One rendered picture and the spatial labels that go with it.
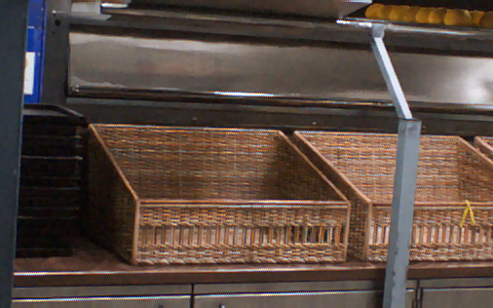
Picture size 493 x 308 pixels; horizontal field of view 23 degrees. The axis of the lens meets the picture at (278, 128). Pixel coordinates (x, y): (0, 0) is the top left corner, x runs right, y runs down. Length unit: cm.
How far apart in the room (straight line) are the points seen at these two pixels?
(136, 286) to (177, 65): 76
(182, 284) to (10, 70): 87
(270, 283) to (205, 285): 17
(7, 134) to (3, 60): 13
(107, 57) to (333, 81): 67
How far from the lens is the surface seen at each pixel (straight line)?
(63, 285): 274
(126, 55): 328
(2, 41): 215
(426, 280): 311
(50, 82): 323
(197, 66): 334
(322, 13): 303
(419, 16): 403
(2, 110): 216
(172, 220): 284
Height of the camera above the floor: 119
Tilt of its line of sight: 6 degrees down
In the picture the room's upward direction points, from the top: 5 degrees clockwise
